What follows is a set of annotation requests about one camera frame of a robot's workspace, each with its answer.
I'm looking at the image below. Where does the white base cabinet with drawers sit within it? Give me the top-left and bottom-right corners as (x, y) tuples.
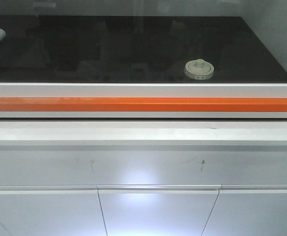
(0, 121), (287, 236)

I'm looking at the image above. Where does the fume hood sash orange bar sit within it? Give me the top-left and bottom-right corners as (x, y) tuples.
(0, 83), (287, 119)

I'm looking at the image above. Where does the glass jar with white lid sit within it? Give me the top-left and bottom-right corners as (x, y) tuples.
(184, 59), (214, 80)

